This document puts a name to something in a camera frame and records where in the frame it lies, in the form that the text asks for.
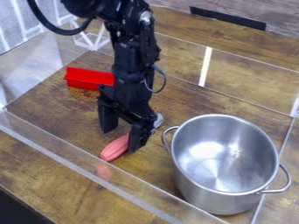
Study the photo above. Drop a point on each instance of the pink handled metal spoon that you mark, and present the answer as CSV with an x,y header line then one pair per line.
x,y
119,145

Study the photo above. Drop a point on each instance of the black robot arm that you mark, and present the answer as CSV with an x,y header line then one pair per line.
x,y
129,23

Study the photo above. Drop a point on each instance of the stainless steel pot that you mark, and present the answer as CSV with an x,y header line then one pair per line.
x,y
225,163

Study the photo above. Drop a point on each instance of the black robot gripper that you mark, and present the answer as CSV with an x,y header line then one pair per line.
x,y
125,99

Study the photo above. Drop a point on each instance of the black strip on wall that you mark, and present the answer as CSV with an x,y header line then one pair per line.
x,y
228,18

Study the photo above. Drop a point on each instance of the clear acrylic barrier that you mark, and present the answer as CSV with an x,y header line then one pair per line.
x,y
219,68

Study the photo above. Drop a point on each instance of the red plastic block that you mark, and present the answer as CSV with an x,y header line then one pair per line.
x,y
86,79

